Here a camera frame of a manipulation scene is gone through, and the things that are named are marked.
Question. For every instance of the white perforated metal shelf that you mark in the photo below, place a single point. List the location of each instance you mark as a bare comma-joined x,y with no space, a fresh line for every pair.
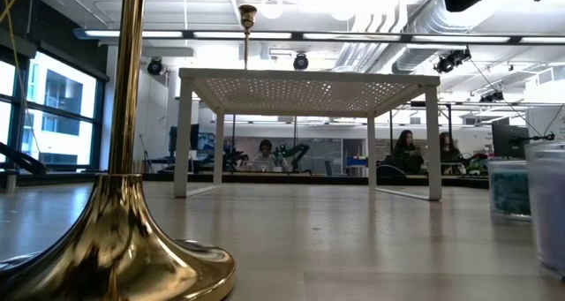
309,77

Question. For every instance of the blue glass jar candle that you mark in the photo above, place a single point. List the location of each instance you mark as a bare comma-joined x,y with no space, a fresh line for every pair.
510,190

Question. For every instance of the brass candlestick holder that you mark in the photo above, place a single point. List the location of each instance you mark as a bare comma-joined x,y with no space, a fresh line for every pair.
119,226
247,16

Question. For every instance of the purple glass jar candle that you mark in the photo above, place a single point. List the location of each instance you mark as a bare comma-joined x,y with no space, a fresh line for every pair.
549,212

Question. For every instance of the background black robot arm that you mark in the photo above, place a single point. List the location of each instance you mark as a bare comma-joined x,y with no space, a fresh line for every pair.
296,153
234,157

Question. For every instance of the black track light cluster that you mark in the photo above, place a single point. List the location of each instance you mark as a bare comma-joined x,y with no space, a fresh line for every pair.
452,60

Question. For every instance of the small black track light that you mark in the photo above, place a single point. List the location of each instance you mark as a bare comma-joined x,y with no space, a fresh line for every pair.
492,97

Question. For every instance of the black computer monitor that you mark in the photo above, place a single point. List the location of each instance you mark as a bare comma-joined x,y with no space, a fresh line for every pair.
507,140

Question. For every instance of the person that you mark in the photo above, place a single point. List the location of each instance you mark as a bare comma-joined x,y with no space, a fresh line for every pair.
449,153
265,157
407,153

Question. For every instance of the black round spotlight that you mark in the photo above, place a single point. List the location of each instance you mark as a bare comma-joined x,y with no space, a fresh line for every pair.
300,62
155,66

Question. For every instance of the black office chair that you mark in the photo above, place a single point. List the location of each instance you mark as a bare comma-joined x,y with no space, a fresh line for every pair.
390,170

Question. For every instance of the round white ceiling lamp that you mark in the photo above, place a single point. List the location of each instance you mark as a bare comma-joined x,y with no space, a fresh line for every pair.
271,9

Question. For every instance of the blue background box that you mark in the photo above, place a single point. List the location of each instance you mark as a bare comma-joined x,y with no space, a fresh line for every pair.
356,161

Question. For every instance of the dark background monitor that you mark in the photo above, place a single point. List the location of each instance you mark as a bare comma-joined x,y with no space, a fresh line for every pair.
196,137

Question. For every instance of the long ceiling light strip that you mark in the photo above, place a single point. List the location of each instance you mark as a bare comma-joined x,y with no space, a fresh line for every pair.
154,34

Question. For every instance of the wooden block stack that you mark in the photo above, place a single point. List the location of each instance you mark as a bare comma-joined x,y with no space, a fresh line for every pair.
140,165

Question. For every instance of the large glass window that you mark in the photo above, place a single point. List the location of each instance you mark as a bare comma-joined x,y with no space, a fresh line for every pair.
62,93

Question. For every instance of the thick black curved tube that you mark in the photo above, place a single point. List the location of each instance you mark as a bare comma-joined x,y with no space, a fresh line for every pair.
22,160

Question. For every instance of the black metal stand frame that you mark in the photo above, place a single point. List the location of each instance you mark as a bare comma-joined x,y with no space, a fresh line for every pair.
449,115

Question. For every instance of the black metal table frame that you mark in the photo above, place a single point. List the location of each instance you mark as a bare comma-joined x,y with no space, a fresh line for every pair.
287,178

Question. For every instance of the small grey metal post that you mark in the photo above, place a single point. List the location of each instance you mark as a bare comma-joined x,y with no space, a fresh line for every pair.
10,182

